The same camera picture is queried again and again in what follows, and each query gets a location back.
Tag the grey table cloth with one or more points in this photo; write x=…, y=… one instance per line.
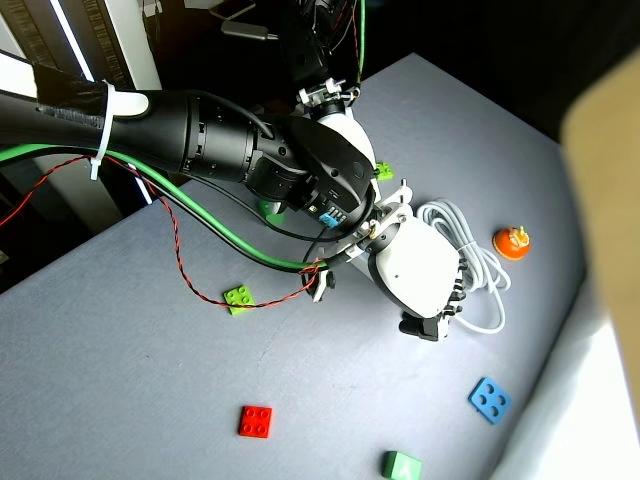
x=125, y=375

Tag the lime green stud brick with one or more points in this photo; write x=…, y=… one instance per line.
x=235, y=295

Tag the grey box device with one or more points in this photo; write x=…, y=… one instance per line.
x=245, y=29

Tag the blue stud brick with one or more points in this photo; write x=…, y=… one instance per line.
x=490, y=400

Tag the white zip tie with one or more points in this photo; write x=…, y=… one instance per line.
x=102, y=135

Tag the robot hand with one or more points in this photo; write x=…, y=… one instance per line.
x=415, y=270
x=345, y=127

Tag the white light bar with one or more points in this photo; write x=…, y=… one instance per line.
x=70, y=40

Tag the tan cardboard panel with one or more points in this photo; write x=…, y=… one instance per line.
x=610, y=200

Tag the orange toy cake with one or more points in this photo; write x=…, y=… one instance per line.
x=510, y=247

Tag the red stud brick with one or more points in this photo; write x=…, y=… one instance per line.
x=255, y=421

